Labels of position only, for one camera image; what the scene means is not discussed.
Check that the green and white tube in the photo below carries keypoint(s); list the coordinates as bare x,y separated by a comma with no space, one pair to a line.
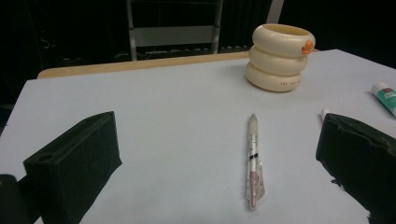
387,96

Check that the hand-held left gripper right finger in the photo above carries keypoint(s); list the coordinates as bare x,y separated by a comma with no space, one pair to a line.
361,161

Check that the white pen with pink grip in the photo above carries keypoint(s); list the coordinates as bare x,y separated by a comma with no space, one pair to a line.
252,149

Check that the cream duck pen holder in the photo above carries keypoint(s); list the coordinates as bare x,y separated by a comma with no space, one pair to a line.
277,62

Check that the grey metal stand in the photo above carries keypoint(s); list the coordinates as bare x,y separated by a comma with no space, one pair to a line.
174,35

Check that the white table cover sheet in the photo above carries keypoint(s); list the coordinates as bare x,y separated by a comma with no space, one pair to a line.
186,109

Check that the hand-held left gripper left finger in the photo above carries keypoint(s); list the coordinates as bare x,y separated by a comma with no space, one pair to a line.
74,161

